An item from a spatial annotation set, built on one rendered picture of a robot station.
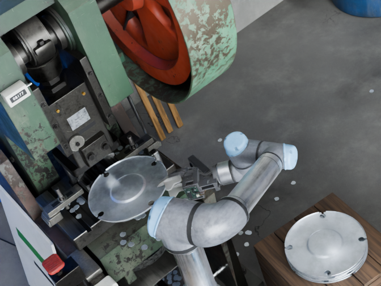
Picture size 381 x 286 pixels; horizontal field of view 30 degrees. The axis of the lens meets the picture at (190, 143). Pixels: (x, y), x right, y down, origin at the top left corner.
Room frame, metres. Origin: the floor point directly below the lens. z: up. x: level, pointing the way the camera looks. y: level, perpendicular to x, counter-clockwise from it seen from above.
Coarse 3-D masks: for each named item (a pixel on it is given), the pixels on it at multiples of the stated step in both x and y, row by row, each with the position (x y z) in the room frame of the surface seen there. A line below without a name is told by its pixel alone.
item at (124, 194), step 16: (128, 160) 1.90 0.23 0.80; (144, 160) 1.86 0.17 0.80; (112, 176) 1.85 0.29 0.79; (128, 176) 1.81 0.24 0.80; (144, 176) 1.78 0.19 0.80; (160, 176) 1.75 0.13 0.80; (96, 192) 1.81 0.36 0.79; (112, 192) 1.77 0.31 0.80; (128, 192) 1.74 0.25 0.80; (144, 192) 1.71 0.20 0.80; (160, 192) 1.68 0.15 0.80; (96, 208) 1.73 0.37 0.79; (112, 208) 1.70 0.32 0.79; (128, 208) 1.67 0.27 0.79; (144, 208) 1.64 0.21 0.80
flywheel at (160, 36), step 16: (128, 0) 2.03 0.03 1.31; (144, 0) 2.01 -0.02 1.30; (160, 0) 1.91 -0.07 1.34; (112, 16) 2.28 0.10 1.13; (144, 16) 2.05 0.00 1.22; (160, 16) 1.98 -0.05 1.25; (112, 32) 2.25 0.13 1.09; (128, 32) 2.22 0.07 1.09; (144, 32) 2.10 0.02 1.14; (160, 32) 1.98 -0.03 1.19; (176, 32) 1.81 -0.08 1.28; (128, 48) 2.18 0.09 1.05; (144, 48) 2.14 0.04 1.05; (160, 48) 2.02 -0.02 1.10; (176, 48) 1.92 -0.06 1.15; (144, 64) 2.10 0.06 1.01; (160, 64) 2.02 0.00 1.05; (176, 64) 1.87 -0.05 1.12; (160, 80) 2.02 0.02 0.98; (176, 80) 1.91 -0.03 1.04
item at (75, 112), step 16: (64, 80) 1.92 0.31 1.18; (80, 80) 1.91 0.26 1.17; (48, 96) 1.89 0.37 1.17; (64, 96) 1.86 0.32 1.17; (80, 96) 1.88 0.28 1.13; (64, 112) 1.85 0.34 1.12; (80, 112) 1.87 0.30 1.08; (96, 112) 1.89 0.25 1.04; (64, 128) 1.84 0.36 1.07; (80, 128) 1.86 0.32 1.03; (96, 128) 1.88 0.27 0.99; (80, 144) 1.84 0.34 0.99; (96, 144) 1.84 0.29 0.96; (112, 144) 1.89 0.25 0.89; (80, 160) 1.84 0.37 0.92; (96, 160) 1.83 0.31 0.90
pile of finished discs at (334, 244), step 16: (304, 224) 1.69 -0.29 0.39; (320, 224) 1.66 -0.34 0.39; (336, 224) 1.64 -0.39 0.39; (352, 224) 1.61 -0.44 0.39; (288, 240) 1.65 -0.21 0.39; (304, 240) 1.62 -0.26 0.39; (320, 240) 1.59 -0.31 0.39; (336, 240) 1.56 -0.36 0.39; (352, 240) 1.55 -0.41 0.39; (288, 256) 1.58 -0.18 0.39; (304, 256) 1.55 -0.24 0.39; (320, 256) 1.52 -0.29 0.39; (336, 256) 1.50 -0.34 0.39; (352, 256) 1.48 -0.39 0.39; (304, 272) 1.49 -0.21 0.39; (320, 272) 1.46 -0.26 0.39; (336, 272) 1.44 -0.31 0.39; (352, 272) 1.44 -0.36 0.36
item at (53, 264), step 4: (52, 256) 1.62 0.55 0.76; (56, 256) 1.61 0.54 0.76; (44, 260) 1.62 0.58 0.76; (48, 260) 1.61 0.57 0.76; (52, 260) 1.60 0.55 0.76; (56, 260) 1.60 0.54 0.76; (60, 260) 1.59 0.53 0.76; (44, 264) 1.60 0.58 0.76; (48, 264) 1.59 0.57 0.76; (52, 264) 1.59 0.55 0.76; (56, 264) 1.58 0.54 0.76; (60, 264) 1.57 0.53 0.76; (64, 264) 1.58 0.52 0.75; (44, 268) 1.59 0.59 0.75; (48, 268) 1.58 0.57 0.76; (52, 268) 1.57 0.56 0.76; (56, 268) 1.56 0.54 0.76; (60, 268) 1.57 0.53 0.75; (48, 272) 1.56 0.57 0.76; (52, 272) 1.56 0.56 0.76; (56, 272) 1.56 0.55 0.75
